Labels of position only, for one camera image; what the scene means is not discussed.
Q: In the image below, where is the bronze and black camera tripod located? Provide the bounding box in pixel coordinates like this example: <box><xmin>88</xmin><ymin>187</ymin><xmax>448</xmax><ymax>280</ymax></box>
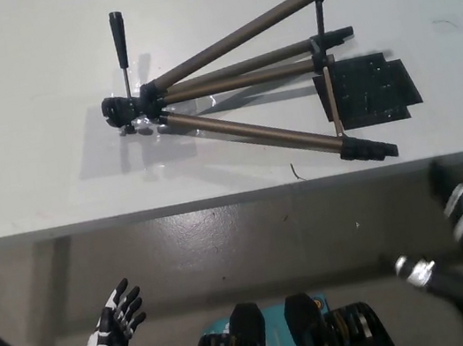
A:
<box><xmin>82</xmin><ymin>0</ymin><xmax>413</xmax><ymax>208</ymax></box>

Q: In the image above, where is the black tape patch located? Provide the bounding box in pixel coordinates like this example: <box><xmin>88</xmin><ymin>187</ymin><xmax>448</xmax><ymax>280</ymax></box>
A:
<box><xmin>309</xmin><ymin>45</ymin><xmax>427</xmax><ymax>136</ymax></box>

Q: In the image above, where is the clear glossy tape patch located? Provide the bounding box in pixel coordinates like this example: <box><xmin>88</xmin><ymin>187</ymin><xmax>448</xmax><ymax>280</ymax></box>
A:
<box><xmin>66</xmin><ymin>80</ymin><xmax>231</xmax><ymax>184</ymax></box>

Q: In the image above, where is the small dark wire scrap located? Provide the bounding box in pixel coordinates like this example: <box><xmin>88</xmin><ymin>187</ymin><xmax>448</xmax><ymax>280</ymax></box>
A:
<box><xmin>289</xmin><ymin>162</ymin><xmax>306</xmax><ymax>183</ymax></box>

